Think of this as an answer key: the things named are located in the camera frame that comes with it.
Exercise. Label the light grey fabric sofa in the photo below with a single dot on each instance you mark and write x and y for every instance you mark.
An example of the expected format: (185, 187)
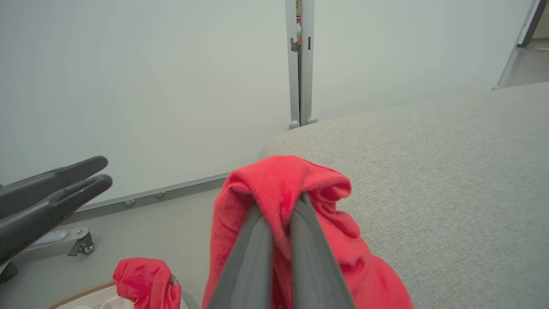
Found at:
(450, 193)

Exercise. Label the white woven-rim laundry basket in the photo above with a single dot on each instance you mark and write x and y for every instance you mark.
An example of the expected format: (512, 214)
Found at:
(92, 296)

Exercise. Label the slanted grey partition frame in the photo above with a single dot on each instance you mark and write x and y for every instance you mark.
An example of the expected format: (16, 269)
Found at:
(514, 47)

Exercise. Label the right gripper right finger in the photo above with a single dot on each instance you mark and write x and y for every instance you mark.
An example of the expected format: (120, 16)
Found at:
(313, 266)

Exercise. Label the grey partition bottom rail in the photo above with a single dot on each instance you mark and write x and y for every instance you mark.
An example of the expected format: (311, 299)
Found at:
(171, 188)

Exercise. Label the large red cloth garment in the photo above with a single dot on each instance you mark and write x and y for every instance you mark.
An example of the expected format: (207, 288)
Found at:
(343, 244)

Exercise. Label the white cloth garment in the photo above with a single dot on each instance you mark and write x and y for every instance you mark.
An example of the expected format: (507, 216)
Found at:
(116, 304)

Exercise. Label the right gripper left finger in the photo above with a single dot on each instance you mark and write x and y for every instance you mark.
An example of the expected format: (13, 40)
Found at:
(251, 266)

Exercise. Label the small red cloth garment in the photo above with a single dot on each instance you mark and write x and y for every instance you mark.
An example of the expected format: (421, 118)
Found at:
(143, 281)

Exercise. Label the grey partition post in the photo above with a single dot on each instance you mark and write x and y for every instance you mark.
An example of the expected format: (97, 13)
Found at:
(293, 77)
(307, 77)

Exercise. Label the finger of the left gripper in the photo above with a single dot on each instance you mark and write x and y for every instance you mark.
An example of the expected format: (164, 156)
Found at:
(38, 216)
(38, 186)

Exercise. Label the grey partition foot with caster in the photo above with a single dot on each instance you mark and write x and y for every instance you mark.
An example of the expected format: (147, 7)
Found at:
(60, 241)

